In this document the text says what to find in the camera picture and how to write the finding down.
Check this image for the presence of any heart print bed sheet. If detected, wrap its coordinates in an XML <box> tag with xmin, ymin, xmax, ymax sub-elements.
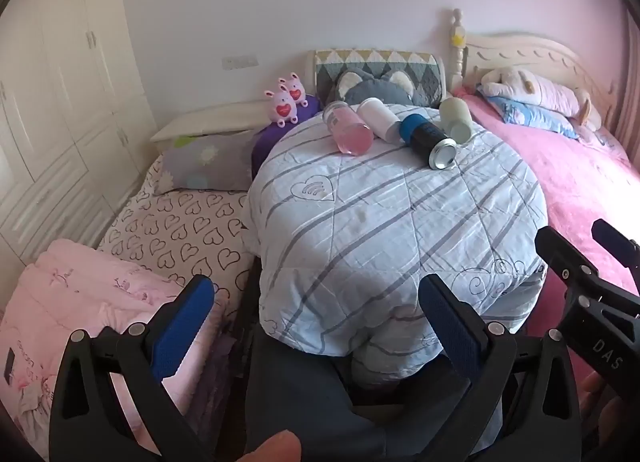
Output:
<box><xmin>96</xmin><ymin>152</ymin><xmax>262</xmax><ymax>325</ymax></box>

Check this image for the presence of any purple pillow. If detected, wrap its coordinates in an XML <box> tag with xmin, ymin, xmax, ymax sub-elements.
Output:
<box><xmin>249</xmin><ymin>94</ymin><xmax>324</xmax><ymax>179</ymax></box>

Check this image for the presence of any grey cat face cushion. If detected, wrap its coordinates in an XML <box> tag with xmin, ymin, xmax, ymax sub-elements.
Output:
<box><xmin>326</xmin><ymin>68</ymin><xmax>419</xmax><ymax>108</ymax></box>

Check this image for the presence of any pale green cup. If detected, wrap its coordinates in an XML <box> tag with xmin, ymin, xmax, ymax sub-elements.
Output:
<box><xmin>439</xmin><ymin>97</ymin><xmax>474</xmax><ymax>145</ymax></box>

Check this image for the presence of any white cup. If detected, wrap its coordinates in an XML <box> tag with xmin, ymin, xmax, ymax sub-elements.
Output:
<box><xmin>357</xmin><ymin>97</ymin><xmax>402</xmax><ymax>143</ymax></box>

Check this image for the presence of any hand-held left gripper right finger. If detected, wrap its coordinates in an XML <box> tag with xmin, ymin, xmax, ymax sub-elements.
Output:
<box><xmin>418</xmin><ymin>273</ymin><xmax>584</xmax><ymax>462</ymax></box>

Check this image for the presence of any person's left hand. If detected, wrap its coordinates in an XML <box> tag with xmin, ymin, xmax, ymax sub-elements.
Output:
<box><xmin>243</xmin><ymin>430</ymin><xmax>303</xmax><ymax>462</ymax></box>

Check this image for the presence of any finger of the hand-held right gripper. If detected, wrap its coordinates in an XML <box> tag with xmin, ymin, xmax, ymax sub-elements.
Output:
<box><xmin>534</xmin><ymin>226</ymin><xmax>640</xmax><ymax>313</ymax></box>
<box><xmin>591</xmin><ymin>218</ymin><xmax>640</xmax><ymax>269</ymax></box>

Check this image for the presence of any blue and black can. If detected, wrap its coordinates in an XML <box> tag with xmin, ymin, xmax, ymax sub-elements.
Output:
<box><xmin>399</xmin><ymin>113</ymin><xmax>457</xmax><ymax>171</ymax></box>

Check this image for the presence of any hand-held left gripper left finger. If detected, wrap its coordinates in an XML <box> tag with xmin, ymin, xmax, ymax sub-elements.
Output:
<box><xmin>48</xmin><ymin>274</ymin><xmax>216</xmax><ymax>462</ymax></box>

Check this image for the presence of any folded pink quilt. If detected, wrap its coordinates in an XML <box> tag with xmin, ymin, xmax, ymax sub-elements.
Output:
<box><xmin>0</xmin><ymin>238</ymin><xmax>236</xmax><ymax>449</ymax></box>

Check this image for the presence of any person's dark trouser leg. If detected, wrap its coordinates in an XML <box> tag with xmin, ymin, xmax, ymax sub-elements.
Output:
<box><xmin>244</xmin><ymin>324</ymin><xmax>507</xmax><ymax>462</ymax></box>

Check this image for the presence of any pink blanket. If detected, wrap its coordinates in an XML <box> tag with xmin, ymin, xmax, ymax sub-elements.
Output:
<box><xmin>451</xmin><ymin>86</ymin><xmax>640</xmax><ymax>395</ymax></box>

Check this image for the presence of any grey flower pillow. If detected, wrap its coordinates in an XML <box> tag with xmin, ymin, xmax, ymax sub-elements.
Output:
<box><xmin>159</xmin><ymin>133</ymin><xmax>262</xmax><ymax>193</ymax></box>

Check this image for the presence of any pink plush toy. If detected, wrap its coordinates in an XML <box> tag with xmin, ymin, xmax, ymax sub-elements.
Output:
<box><xmin>279</xmin><ymin>72</ymin><xmax>310</xmax><ymax>109</ymax></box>
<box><xmin>263</xmin><ymin>88</ymin><xmax>300</xmax><ymax>129</ymax></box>

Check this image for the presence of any diamond pattern headboard cushion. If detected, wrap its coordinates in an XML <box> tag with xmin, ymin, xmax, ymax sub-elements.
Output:
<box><xmin>313</xmin><ymin>48</ymin><xmax>448</xmax><ymax>105</ymax></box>

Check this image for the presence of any person's right hand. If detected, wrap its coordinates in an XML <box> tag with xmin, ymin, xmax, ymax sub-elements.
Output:
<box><xmin>579</xmin><ymin>372</ymin><xmax>640</xmax><ymax>445</ymax></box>

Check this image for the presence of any clear pink cup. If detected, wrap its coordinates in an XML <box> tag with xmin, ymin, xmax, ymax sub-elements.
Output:
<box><xmin>322</xmin><ymin>101</ymin><xmax>374</xmax><ymax>155</ymax></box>

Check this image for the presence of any cream wooden headboard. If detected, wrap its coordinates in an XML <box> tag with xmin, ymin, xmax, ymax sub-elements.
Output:
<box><xmin>447</xmin><ymin>8</ymin><xmax>622</xmax><ymax>119</ymax></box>

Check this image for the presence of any white and pink plush dog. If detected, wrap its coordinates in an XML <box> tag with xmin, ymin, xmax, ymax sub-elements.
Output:
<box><xmin>476</xmin><ymin>66</ymin><xmax>604</xmax><ymax>131</ymax></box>

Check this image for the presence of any blue printed pillow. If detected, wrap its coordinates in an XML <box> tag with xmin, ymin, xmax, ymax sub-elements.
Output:
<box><xmin>475</xmin><ymin>94</ymin><xmax>582</xmax><ymax>141</ymax></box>

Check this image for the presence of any white striped quilt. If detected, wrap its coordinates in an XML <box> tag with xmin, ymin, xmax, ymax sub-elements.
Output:
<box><xmin>247</xmin><ymin>109</ymin><xmax>549</xmax><ymax>389</ymax></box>

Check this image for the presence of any white wardrobe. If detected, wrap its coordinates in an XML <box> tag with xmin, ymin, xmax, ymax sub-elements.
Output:
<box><xmin>0</xmin><ymin>0</ymin><xmax>162</xmax><ymax>289</ymax></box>

